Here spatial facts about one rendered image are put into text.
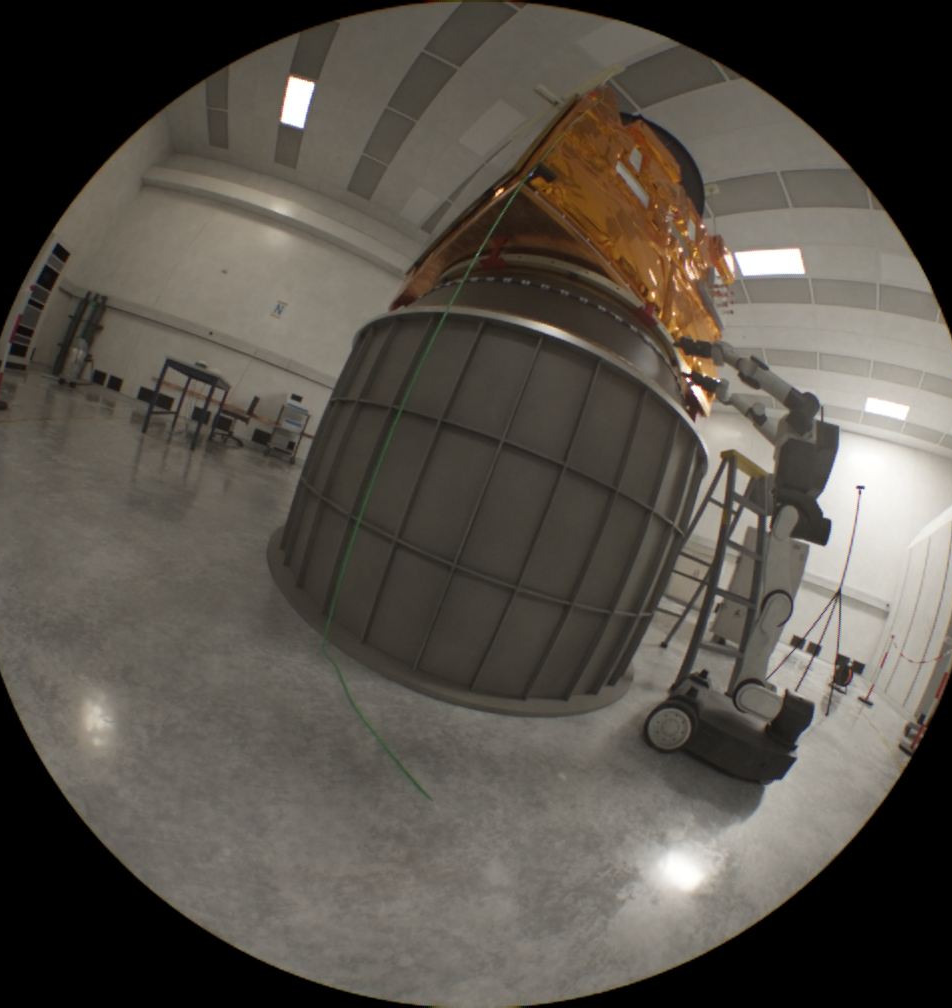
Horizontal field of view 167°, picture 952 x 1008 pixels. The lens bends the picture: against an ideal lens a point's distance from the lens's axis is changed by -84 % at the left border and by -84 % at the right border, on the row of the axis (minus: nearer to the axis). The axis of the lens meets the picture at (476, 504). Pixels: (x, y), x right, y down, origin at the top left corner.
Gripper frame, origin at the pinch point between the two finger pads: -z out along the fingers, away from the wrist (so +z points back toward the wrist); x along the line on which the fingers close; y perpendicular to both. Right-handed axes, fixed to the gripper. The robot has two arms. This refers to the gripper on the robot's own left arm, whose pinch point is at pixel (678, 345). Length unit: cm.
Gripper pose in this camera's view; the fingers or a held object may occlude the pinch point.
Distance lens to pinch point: 182.1
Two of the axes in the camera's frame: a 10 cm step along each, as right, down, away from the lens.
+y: 4.5, -8.8, -1.6
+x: 7.3, 2.7, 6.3
